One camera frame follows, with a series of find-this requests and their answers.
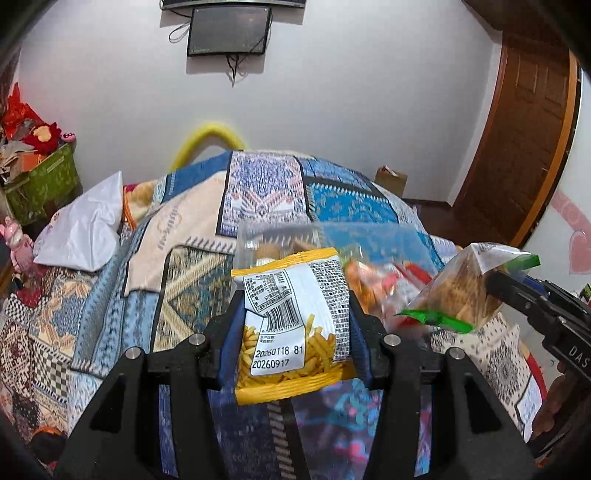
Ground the triangular cracker bag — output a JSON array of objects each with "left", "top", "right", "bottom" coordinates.
[{"left": 401, "top": 243, "right": 541, "bottom": 334}]

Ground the yellow fries snack packet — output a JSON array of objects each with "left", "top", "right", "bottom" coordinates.
[{"left": 231, "top": 248, "right": 356, "bottom": 406}]

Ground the red snack packet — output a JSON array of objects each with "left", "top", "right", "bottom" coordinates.
[{"left": 344, "top": 259, "right": 431, "bottom": 321}]

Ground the brown biscuit cake pack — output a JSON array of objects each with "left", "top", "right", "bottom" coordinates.
[{"left": 254, "top": 239, "right": 317, "bottom": 267}]

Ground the person right hand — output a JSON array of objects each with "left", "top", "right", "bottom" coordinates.
[{"left": 529, "top": 361, "right": 590, "bottom": 461}]

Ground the brown wooden door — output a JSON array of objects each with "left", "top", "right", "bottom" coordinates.
[{"left": 453, "top": 36, "right": 580, "bottom": 247}]

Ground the clear plastic storage bin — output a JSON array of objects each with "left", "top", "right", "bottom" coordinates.
[{"left": 232, "top": 222, "right": 439, "bottom": 343}]

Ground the brown cardboard box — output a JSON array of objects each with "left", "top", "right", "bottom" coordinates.
[{"left": 375, "top": 166, "right": 408, "bottom": 197}]

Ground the white pillow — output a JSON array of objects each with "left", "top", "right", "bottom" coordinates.
[{"left": 33, "top": 172, "right": 123, "bottom": 272}]

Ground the pink plush toy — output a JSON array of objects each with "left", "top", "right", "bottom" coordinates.
[{"left": 1, "top": 216, "right": 34, "bottom": 274}]

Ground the patchwork patterned bedspread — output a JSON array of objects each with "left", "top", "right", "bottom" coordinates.
[{"left": 1, "top": 151, "right": 519, "bottom": 479}]

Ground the green storage box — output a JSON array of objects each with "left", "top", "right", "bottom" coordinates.
[{"left": 4, "top": 144, "right": 82, "bottom": 226}]

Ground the red decorations pile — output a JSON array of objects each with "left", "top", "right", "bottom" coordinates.
[{"left": 1, "top": 83, "right": 77, "bottom": 185}]

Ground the yellow curved foam tube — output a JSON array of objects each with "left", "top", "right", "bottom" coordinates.
[{"left": 168, "top": 121, "right": 246, "bottom": 173}]

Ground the small wall monitor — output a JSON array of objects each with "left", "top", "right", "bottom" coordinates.
[{"left": 186, "top": 5, "right": 273, "bottom": 57}]

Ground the large wall television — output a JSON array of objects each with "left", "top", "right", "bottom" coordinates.
[{"left": 160, "top": 0, "right": 307, "bottom": 10}]

